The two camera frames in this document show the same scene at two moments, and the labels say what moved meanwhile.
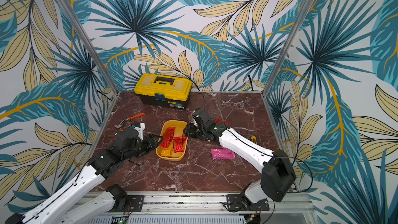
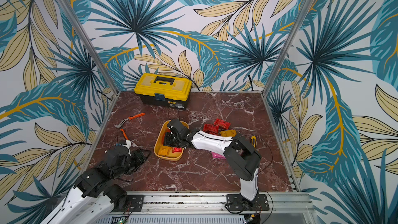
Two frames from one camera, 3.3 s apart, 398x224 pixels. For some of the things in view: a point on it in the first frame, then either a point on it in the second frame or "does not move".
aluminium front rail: (284, 204) does not move
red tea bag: (219, 121) does not move
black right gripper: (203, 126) → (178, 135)
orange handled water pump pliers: (130, 118) does not move
